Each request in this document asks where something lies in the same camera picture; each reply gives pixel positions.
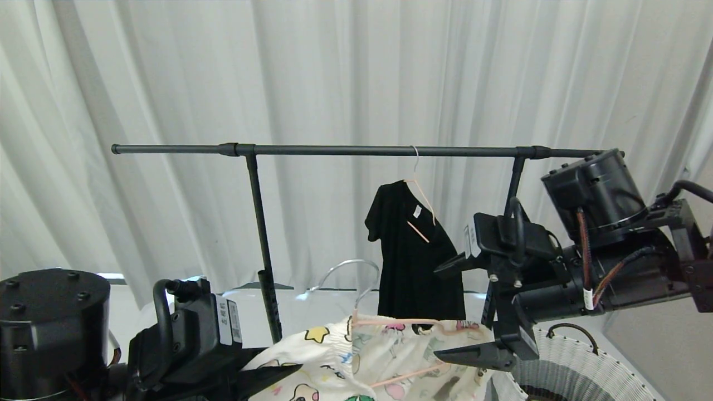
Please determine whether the black clothes rack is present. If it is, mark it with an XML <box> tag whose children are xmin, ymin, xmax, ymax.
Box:
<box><xmin>111</xmin><ymin>143</ymin><xmax>625</xmax><ymax>344</ymax></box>

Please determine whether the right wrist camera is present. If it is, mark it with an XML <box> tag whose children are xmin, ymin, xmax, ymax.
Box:
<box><xmin>464</xmin><ymin>211</ymin><xmax>559</xmax><ymax>290</ymax></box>

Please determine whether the white laundry basket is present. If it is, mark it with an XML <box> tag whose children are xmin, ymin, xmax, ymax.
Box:
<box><xmin>489</xmin><ymin>322</ymin><xmax>662</xmax><ymax>401</ymax></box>

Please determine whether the cream printed garment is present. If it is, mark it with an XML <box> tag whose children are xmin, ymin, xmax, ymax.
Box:
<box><xmin>242</xmin><ymin>314</ymin><xmax>497</xmax><ymax>401</ymax></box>

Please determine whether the black garment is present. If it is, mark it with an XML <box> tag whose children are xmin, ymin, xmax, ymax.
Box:
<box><xmin>365</xmin><ymin>179</ymin><xmax>467</xmax><ymax>321</ymax></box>

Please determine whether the pink clothes hanger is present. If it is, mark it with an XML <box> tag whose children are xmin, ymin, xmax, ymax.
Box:
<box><xmin>403</xmin><ymin>146</ymin><xmax>437</xmax><ymax>244</ymax></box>
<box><xmin>308</xmin><ymin>258</ymin><xmax>486</xmax><ymax>389</ymax></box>

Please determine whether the white curtain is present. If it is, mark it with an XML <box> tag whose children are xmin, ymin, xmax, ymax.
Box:
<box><xmin>0</xmin><ymin>0</ymin><xmax>713</xmax><ymax>310</ymax></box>

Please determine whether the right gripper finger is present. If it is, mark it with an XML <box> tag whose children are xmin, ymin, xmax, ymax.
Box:
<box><xmin>434</xmin><ymin>252</ymin><xmax>486</xmax><ymax>280</ymax></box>
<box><xmin>434</xmin><ymin>339</ymin><xmax>516</xmax><ymax>373</ymax></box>

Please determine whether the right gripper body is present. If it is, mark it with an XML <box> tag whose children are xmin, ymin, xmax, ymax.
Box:
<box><xmin>482</xmin><ymin>273</ymin><xmax>592</xmax><ymax>361</ymax></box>

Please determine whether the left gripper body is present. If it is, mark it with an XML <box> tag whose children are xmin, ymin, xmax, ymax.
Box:
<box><xmin>125</xmin><ymin>327</ymin><xmax>263</xmax><ymax>401</ymax></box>

